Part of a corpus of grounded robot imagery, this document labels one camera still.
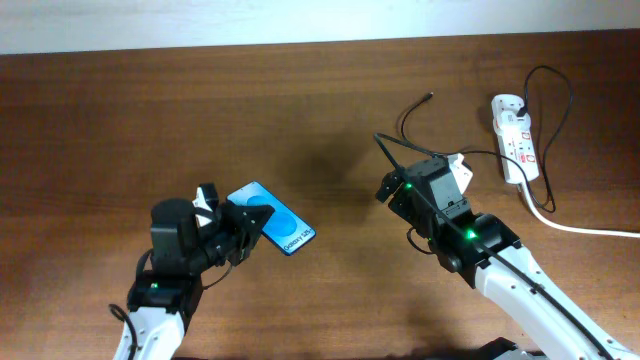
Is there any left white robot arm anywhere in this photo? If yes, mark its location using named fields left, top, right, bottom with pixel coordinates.
left=109, top=198, right=274, bottom=360

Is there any white power strip cord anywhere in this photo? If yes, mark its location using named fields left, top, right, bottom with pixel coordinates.
left=517, top=180, right=640, bottom=239

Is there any white power strip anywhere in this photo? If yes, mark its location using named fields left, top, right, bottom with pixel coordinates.
left=491, top=94, right=539, bottom=185

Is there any black charger cable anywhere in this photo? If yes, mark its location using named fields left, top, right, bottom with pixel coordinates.
left=397, top=65, right=574, bottom=214

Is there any blue Galaxy smartphone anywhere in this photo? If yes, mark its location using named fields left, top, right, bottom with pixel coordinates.
left=227, top=181, right=316, bottom=256

